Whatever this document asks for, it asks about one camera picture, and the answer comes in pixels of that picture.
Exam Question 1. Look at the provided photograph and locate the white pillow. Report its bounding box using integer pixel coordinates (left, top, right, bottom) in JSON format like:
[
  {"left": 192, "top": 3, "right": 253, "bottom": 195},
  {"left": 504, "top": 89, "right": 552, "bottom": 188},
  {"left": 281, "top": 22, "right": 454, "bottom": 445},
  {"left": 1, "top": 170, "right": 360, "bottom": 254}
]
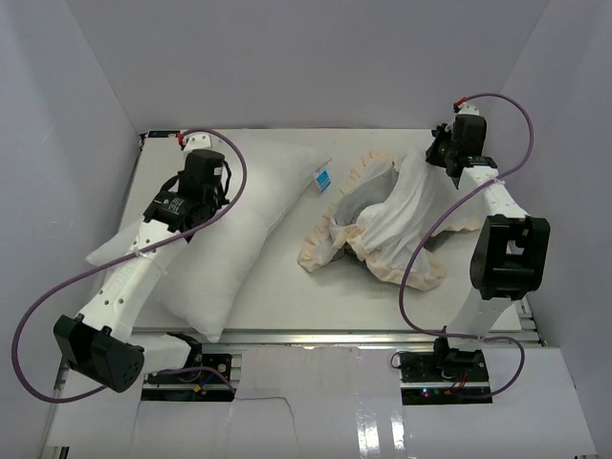
[{"left": 85, "top": 141, "right": 319, "bottom": 343}]

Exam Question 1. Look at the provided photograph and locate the blue left corner label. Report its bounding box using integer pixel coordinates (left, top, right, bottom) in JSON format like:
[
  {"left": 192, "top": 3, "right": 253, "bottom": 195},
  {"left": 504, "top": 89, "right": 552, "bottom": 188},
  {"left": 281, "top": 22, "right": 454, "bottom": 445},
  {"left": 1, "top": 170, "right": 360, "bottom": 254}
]
[{"left": 146, "top": 130, "right": 181, "bottom": 139}]

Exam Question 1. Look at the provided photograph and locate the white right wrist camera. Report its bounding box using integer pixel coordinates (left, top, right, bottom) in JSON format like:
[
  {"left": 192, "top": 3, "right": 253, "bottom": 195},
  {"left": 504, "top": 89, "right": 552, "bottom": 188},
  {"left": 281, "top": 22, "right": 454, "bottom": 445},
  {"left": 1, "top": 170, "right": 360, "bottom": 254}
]
[{"left": 452, "top": 98, "right": 480, "bottom": 117}]

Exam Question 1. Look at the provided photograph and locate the aluminium front table rail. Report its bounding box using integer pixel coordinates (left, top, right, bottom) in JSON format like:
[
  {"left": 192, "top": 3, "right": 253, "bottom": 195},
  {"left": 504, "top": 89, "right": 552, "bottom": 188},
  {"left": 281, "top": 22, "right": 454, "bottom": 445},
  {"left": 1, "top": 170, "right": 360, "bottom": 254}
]
[{"left": 128, "top": 324, "right": 546, "bottom": 350}]

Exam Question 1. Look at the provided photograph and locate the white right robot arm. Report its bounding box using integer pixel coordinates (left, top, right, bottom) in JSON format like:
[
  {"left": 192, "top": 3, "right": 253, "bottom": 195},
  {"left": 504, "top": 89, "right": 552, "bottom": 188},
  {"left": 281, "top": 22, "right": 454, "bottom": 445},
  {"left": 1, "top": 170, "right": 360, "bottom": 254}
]
[{"left": 426, "top": 113, "right": 551, "bottom": 382}]

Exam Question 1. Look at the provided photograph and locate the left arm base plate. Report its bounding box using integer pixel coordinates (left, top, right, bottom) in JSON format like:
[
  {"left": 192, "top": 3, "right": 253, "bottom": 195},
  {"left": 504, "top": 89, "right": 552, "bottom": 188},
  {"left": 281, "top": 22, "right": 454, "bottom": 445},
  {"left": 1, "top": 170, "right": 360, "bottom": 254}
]
[{"left": 141, "top": 353, "right": 236, "bottom": 403}]

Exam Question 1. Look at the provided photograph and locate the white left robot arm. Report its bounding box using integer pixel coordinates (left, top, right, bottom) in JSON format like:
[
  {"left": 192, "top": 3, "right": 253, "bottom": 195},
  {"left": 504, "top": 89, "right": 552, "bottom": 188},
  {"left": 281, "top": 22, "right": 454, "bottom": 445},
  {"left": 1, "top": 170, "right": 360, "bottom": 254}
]
[{"left": 54, "top": 149, "right": 229, "bottom": 393}]

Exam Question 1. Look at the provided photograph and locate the blue white pillow tag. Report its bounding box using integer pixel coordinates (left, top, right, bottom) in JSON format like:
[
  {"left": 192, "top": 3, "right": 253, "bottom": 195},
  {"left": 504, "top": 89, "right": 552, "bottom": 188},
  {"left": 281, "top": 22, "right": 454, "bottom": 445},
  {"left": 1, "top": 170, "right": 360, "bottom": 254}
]
[{"left": 313, "top": 161, "right": 332, "bottom": 193}]

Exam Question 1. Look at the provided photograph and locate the grey and cream pillowcase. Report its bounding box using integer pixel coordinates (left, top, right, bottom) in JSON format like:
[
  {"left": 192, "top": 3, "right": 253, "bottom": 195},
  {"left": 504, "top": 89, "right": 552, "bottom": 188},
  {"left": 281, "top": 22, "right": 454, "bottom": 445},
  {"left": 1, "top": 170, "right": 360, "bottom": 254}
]
[{"left": 297, "top": 147, "right": 463, "bottom": 292}]

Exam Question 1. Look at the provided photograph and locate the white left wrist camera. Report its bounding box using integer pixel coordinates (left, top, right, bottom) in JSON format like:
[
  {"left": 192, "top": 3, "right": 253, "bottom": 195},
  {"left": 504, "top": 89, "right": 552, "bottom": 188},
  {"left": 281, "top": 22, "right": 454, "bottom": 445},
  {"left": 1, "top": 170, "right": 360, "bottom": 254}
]
[{"left": 178, "top": 132, "right": 212, "bottom": 153}]

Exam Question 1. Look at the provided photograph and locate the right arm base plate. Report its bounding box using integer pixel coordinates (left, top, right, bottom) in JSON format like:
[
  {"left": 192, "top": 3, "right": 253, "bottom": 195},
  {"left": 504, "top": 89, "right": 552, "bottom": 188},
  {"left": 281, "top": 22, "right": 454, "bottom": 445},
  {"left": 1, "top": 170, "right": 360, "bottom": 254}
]
[{"left": 390, "top": 351, "right": 492, "bottom": 406}]

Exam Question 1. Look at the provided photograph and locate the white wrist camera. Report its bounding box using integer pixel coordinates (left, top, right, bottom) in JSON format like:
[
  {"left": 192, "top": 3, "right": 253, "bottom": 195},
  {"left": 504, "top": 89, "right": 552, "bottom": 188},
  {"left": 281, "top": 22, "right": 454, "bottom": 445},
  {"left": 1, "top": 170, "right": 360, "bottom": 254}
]
[
  {"left": 452, "top": 98, "right": 480, "bottom": 117},
  {"left": 178, "top": 132, "right": 212, "bottom": 153}
]

